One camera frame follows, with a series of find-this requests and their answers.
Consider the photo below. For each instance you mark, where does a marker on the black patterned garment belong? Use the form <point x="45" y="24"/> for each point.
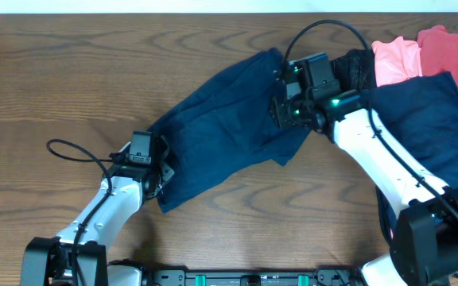
<point x="355" y="70"/>

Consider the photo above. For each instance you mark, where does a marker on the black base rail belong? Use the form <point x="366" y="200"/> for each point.
<point x="253" y="278"/>

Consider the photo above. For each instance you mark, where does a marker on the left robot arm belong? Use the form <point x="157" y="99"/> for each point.
<point x="77" y="255"/>

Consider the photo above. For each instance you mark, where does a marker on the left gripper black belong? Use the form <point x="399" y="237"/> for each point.
<point x="168" y="173"/>

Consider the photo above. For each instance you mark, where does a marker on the navy blue shorts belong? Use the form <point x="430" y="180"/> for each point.
<point x="225" y="126"/>

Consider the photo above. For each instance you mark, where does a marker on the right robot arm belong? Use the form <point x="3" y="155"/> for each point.
<point x="424" y="246"/>

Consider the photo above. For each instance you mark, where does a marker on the navy blue garment in pile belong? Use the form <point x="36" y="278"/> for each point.
<point x="422" y="114"/>

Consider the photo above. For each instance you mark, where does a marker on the pink garment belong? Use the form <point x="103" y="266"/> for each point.
<point x="396" y="61"/>

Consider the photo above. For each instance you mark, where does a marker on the red garment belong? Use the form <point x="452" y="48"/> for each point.
<point x="439" y="51"/>

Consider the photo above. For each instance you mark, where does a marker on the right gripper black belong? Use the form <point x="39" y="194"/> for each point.
<point x="281" y="114"/>

